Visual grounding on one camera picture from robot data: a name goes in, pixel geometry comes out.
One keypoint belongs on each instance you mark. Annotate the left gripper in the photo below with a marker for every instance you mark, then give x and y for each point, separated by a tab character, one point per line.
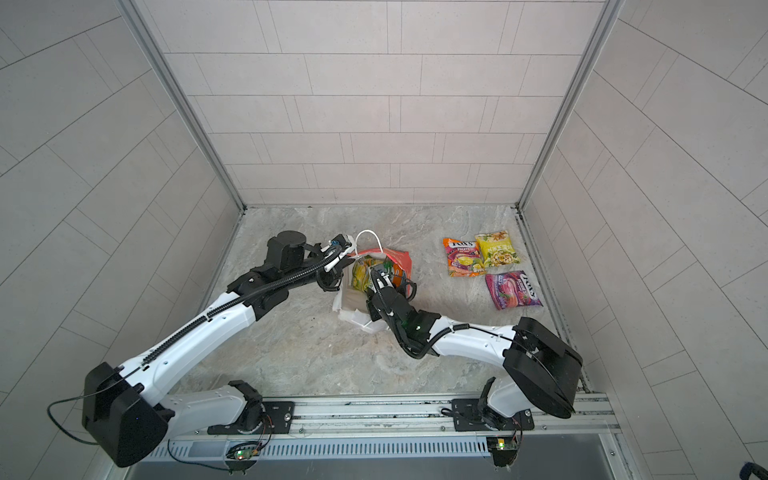
333	274

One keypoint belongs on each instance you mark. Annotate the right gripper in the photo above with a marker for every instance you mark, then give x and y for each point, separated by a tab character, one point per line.
373	303

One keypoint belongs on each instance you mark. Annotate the red paper gift bag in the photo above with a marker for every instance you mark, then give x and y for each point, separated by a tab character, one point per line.
351	305

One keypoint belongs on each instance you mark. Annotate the orange Fox's candy packet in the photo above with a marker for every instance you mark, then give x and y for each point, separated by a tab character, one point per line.
463	258

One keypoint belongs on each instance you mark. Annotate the yellow snack packet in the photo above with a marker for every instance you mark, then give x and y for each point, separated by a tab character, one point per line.
496	249

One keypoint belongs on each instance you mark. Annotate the purple pink candy packet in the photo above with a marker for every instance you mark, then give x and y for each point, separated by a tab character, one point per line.
511	289

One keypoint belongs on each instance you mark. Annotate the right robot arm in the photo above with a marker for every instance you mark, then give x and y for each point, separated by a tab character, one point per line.
542	370

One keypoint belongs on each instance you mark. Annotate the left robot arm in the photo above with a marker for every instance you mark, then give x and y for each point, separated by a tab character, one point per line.
128	410

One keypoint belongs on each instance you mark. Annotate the right circuit board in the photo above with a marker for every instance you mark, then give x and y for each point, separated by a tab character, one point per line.
503	450

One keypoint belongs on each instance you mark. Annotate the left green circuit board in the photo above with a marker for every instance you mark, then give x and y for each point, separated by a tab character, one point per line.
246	451

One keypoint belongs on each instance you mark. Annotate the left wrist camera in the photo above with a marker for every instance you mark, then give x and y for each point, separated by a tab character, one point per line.
343	244

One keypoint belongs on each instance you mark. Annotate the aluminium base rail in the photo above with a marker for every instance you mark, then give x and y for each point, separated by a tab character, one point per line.
374	416

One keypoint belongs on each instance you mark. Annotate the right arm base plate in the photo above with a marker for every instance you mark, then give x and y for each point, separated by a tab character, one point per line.
468	416

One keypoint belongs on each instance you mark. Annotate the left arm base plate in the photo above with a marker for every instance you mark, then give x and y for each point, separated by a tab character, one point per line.
268	417

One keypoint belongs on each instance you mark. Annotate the left aluminium corner post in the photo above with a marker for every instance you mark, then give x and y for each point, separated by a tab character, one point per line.
139	29

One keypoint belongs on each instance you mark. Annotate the aluminium corner post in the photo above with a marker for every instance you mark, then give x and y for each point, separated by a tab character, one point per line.
593	48
139	29

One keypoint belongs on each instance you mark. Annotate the right aluminium corner post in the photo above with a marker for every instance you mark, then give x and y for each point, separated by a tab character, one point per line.
593	48

